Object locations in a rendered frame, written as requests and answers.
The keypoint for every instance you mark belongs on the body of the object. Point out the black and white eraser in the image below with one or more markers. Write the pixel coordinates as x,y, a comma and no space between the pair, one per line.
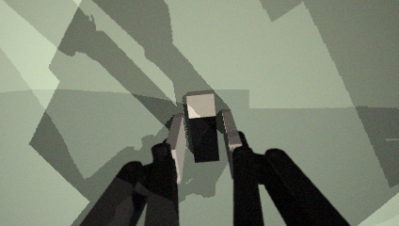
201,112

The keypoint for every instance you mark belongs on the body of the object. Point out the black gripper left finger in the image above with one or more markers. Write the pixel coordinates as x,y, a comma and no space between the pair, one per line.
155,184

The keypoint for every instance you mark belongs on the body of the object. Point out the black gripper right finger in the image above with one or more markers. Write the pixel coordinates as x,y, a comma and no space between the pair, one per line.
298,200

